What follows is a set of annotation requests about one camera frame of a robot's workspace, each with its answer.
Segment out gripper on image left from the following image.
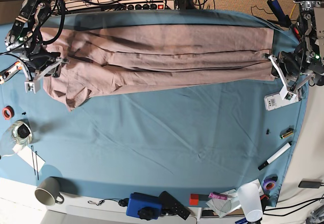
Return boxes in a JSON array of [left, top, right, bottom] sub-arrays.
[[21, 52, 69, 92]]

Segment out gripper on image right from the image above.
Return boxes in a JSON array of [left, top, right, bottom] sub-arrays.
[[263, 52, 315, 101]]

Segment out pink T-shirt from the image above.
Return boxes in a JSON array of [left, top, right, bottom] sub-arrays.
[[43, 24, 274, 110]]

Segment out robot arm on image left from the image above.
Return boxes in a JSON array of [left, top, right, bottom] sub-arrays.
[[1, 0, 68, 93]]

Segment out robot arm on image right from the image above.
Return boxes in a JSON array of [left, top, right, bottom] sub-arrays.
[[263, 0, 323, 102]]

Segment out black computer mouse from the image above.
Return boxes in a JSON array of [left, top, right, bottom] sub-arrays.
[[312, 74, 324, 86]]

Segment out orange white utility knife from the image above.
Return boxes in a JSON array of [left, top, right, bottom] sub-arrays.
[[0, 61, 22, 85]]

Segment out red tape roll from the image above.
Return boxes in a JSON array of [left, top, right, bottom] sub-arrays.
[[2, 106, 14, 120]]

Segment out green gold battery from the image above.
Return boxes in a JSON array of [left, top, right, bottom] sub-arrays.
[[279, 128, 294, 139]]

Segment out clear glass bowl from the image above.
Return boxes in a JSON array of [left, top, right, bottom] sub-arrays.
[[0, 121, 32, 158]]

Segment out black white marker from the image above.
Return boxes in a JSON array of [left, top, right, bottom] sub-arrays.
[[258, 141, 292, 171]]

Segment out white paper card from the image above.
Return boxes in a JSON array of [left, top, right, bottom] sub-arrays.
[[17, 146, 45, 172]]

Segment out purple tape roll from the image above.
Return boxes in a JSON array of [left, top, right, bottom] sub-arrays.
[[262, 176, 278, 191]]

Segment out black power strip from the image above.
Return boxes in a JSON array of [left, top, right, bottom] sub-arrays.
[[126, 3, 165, 10]]

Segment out blue table cloth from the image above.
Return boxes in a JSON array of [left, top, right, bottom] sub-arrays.
[[0, 8, 312, 208]]

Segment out grey ceramic mug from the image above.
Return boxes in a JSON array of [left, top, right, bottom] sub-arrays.
[[34, 177, 64, 206]]

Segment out white plastic cup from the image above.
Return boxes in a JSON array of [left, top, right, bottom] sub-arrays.
[[237, 182, 263, 222]]

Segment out pink purple tube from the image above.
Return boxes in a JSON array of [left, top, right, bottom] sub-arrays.
[[209, 193, 228, 200]]

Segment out red black block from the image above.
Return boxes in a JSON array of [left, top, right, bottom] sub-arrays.
[[189, 194, 210, 206]]

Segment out blue box with knob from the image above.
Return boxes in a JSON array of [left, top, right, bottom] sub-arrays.
[[126, 193, 162, 221]]

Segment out black remote control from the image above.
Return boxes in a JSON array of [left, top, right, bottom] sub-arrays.
[[158, 191, 191, 220]]

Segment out black cable tie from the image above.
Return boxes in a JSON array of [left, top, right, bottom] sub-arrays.
[[30, 145, 39, 180]]

